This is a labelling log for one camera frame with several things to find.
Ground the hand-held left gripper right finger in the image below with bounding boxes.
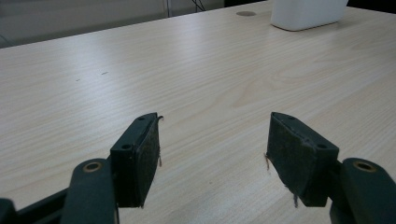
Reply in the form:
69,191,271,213
264,111,396,224

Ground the white plastic container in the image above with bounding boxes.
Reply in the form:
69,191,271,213
270,0,349,32

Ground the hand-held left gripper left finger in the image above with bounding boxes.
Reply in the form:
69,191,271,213
61,112,164,224

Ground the black cable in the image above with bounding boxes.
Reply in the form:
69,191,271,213
191,0,206,12

